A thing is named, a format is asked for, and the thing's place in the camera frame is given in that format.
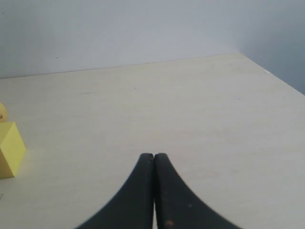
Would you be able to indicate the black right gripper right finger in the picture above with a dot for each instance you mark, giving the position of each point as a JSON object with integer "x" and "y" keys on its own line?
{"x": 177, "y": 207}

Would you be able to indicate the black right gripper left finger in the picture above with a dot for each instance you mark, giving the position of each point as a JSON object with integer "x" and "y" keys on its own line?
{"x": 132, "y": 206}

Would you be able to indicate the yellow cube block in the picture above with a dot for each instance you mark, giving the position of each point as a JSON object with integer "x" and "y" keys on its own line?
{"x": 12, "y": 150}

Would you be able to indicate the yellow lemon with sticker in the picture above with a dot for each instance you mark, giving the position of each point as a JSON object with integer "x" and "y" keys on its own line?
{"x": 3, "y": 113}

